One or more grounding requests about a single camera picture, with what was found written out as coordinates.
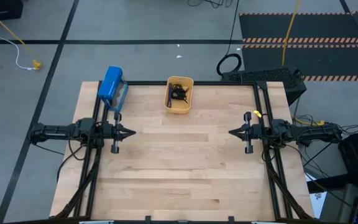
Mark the black orange-striped floor mat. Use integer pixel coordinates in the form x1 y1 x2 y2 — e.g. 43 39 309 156
239 11 358 82

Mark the long yellow cable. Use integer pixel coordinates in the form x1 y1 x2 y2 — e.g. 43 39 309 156
281 0 326 127

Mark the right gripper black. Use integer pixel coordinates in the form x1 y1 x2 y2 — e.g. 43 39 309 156
228 111 265 154

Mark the black cable bundle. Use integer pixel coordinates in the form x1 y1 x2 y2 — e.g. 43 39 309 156
303 119 358 170

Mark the yellow plastic bin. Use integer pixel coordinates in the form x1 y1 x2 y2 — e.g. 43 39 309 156
163 75 195 115

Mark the white floor cable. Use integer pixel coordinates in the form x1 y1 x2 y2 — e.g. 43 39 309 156
0 0 35 71

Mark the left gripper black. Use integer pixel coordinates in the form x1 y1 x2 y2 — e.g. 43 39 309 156
102 111 137 154

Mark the blue plastic box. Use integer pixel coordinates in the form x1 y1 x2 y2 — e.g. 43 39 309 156
97 65 129 113

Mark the black USB-C cable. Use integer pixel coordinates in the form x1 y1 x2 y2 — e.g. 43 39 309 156
170 83 191 104

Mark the black desk bar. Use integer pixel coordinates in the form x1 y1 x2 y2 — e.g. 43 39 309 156
306 174 358 194

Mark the white printed sheet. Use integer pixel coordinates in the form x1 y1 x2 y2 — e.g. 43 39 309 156
309 192 328 218

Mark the black looped cable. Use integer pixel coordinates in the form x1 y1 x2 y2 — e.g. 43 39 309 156
187 0 233 9

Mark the yellow cable with plug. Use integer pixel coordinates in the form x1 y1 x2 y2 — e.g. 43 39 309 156
0 3 42 71

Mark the black coiled floor cable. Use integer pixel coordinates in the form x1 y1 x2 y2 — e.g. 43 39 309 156
216 0 242 77

